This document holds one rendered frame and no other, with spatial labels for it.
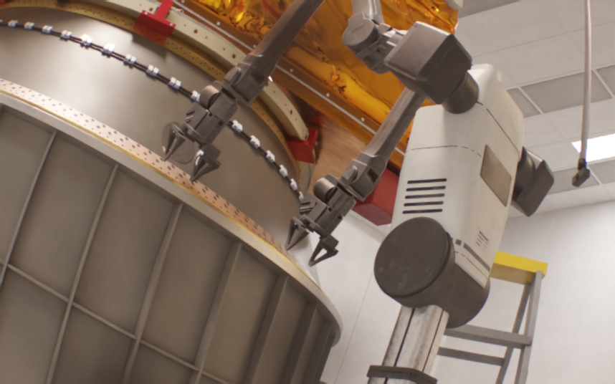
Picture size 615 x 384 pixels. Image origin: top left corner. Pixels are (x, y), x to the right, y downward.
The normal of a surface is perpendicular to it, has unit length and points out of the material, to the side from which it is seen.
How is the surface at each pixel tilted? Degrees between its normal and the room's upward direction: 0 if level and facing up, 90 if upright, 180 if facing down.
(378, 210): 180
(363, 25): 90
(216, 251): 90
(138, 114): 62
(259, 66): 112
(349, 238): 90
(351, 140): 180
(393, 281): 90
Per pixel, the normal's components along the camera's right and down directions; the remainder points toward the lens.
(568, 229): -0.72, -0.47
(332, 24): 0.59, -0.15
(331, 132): -0.29, 0.87
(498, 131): 0.75, -0.05
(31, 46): 0.24, -0.74
